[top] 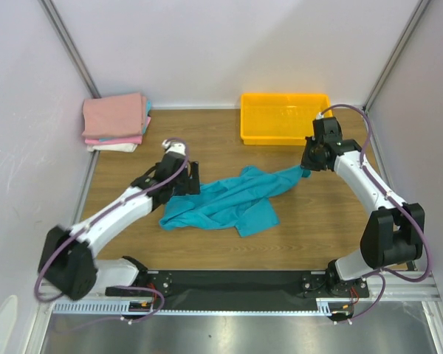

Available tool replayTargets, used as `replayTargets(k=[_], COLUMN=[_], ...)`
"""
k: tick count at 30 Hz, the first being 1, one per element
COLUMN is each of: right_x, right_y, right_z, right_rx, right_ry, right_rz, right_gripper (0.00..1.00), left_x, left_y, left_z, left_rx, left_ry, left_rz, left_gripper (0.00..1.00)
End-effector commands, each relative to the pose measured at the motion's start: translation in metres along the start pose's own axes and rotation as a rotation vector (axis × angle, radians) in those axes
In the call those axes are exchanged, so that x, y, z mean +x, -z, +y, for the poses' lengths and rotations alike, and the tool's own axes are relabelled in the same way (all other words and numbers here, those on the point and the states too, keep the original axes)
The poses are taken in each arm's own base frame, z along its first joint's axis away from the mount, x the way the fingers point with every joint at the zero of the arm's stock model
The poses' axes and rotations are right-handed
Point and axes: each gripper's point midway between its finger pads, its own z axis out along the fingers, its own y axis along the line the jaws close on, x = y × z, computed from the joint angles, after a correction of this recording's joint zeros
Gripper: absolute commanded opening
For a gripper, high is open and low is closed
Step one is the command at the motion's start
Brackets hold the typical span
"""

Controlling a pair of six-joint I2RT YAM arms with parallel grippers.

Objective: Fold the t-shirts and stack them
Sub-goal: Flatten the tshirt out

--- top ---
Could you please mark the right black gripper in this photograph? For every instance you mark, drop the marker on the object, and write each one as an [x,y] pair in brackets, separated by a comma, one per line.
[309,162]

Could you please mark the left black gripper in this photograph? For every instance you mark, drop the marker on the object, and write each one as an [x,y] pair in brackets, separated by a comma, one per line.
[191,185]

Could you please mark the teal t shirt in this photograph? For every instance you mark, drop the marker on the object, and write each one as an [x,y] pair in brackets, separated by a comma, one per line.
[242,202]

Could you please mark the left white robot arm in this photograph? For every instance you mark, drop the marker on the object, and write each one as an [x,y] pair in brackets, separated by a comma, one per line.
[68,260]

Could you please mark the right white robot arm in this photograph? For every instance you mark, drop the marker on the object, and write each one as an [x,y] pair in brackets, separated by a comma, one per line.
[395,229]

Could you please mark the yellow plastic tray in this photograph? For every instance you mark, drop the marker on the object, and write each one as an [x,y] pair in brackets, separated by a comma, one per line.
[273,119]

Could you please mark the bright pink folded shirt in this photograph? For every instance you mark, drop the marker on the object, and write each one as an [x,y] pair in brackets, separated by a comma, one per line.
[112,141]

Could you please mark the light blue folded shirt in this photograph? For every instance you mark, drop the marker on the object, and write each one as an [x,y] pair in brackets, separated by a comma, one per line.
[147,110]

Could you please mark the dusty pink folded shirt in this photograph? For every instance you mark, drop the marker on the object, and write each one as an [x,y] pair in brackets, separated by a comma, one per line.
[114,117]

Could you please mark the white folded shirt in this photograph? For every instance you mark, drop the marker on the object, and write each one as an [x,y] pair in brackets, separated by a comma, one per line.
[122,147]

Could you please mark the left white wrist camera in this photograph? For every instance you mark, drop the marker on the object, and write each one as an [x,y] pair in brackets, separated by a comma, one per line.
[175,146]

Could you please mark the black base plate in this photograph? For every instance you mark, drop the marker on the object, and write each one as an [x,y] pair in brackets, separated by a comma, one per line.
[244,291]

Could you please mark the white slotted cable duct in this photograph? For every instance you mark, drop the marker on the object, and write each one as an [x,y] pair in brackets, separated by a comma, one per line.
[128,308]

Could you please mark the right aluminium corner post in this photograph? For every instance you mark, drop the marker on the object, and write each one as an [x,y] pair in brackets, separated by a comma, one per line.
[413,22]

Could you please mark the aluminium corner post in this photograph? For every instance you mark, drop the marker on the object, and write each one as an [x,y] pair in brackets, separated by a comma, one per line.
[413,22]
[65,37]

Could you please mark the aluminium frame rail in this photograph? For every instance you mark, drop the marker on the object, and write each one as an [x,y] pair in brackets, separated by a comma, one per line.
[409,285]

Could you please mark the left aluminium corner post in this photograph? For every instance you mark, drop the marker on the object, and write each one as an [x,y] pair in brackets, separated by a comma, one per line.
[65,37]

